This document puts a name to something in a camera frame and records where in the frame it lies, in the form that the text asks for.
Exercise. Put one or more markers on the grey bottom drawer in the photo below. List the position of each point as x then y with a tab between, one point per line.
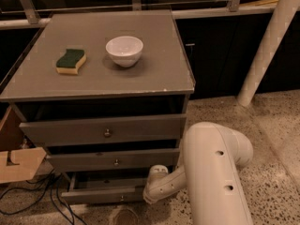
113	186

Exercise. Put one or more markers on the grey drawer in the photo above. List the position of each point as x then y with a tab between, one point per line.
113	186
114	160
105	130

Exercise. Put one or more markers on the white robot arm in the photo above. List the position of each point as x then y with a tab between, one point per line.
211	156

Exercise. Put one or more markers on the grey top drawer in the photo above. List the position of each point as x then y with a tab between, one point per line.
105	130

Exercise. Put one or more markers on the grey wooden drawer cabinet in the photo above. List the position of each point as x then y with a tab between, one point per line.
159	83

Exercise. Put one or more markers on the grey middle drawer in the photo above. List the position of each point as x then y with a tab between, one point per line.
114	160

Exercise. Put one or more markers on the white ceramic bowl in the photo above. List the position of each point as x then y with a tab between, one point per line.
125	51

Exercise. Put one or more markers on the dark low cabinet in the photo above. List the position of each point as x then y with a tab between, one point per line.
220	51

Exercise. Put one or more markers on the green and yellow sponge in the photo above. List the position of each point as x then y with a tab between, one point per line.
71	62

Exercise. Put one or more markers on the cardboard box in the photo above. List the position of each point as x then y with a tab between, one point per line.
16	163

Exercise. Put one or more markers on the metal railing bar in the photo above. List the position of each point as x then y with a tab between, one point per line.
33	18

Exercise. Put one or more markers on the white diagonal pole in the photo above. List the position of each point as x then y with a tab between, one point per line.
279	23

